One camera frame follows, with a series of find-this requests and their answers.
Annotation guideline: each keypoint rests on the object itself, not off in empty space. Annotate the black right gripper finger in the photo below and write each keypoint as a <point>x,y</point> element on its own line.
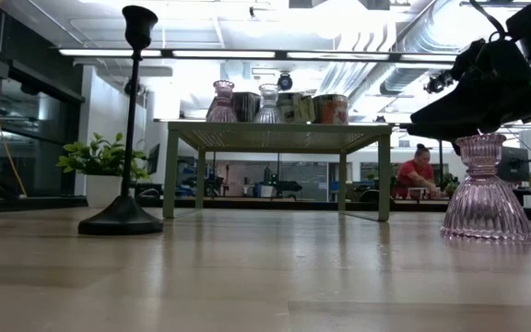
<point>440,131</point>
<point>477,108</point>

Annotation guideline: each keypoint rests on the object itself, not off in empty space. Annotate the pink glass candle holder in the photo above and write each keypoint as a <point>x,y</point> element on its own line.
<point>487,207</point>
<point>222,110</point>

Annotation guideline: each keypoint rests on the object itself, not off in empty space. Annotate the orange label candle tin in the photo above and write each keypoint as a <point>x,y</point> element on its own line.
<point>332,110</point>

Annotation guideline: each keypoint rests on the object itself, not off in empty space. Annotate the green label candle tin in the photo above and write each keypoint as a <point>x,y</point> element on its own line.
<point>300,108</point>

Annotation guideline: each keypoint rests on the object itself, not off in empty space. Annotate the clear glass candle holder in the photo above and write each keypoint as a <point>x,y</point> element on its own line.
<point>269,113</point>

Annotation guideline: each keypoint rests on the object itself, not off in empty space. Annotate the black clamp on bar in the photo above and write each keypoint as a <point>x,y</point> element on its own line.
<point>437,82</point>

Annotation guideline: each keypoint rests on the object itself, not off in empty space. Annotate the person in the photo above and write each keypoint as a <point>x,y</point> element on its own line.
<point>415,175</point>

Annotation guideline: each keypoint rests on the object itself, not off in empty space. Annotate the black monitor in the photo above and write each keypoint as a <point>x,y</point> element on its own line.
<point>514,163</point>

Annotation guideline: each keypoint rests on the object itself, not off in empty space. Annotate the green perforated metal riser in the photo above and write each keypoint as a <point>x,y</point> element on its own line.
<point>274,137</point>

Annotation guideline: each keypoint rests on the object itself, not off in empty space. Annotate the metal bar with light strips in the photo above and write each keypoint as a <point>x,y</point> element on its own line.
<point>228,54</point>

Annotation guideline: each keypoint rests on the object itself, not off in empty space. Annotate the black metal candlestick holder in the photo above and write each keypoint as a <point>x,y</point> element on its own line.
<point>120,221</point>

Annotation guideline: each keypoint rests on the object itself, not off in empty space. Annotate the green potted plant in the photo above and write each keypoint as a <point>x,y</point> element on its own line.
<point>102,189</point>

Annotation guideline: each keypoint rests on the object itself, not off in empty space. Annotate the black round camera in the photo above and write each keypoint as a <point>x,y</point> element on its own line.
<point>285,82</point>

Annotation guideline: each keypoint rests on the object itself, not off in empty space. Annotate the black aluminium table frame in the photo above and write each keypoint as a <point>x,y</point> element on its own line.
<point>247,204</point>

